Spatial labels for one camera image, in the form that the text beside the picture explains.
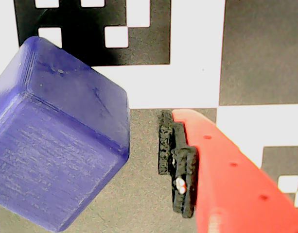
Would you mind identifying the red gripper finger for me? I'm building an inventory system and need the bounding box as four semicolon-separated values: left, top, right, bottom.
158;109;298;233

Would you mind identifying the blue cube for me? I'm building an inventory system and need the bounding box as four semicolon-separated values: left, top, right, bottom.
0;35;130;233

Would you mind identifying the black white marker checkerboard mat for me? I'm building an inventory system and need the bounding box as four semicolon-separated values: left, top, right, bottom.
0;0;298;233

